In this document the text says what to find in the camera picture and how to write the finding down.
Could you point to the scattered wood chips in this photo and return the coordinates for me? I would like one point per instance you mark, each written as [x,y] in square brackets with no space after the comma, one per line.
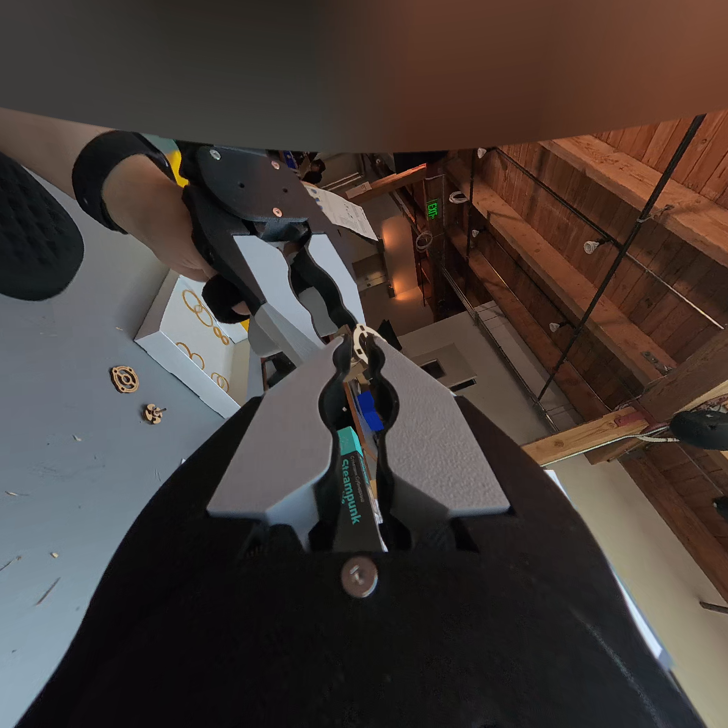
[54,554]

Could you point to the black padded wrist rest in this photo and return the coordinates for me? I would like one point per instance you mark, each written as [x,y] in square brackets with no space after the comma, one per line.
[34,227]

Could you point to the person's left hand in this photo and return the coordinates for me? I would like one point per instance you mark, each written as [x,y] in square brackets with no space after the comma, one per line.
[153,216]

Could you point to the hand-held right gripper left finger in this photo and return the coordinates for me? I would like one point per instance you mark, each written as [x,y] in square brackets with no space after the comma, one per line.
[267,455]

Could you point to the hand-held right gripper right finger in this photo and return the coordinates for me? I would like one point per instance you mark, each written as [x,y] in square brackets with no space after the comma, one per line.
[449,455]

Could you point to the black ceiling fixture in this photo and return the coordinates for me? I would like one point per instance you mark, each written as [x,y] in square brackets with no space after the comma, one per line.
[699,429]

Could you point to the black wristband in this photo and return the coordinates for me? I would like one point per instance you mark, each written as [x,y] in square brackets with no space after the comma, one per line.
[91,170]

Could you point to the green exit sign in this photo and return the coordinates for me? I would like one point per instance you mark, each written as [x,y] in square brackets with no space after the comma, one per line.
[433,209]

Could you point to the wooden stand with instruction sheet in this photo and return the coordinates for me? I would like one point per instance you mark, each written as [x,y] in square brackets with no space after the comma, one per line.
[347,216]

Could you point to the white cardboard tray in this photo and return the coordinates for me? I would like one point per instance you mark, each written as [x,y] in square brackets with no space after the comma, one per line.
[165,330]

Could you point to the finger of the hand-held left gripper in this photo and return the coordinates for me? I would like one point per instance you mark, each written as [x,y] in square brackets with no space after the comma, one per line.
[264,267]
[341,273]

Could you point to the small wooden hub with axle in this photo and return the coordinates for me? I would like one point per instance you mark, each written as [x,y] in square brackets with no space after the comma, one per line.
[151,414]

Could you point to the black model kit box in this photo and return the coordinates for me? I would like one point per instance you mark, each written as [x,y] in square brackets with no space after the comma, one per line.
[352,489]

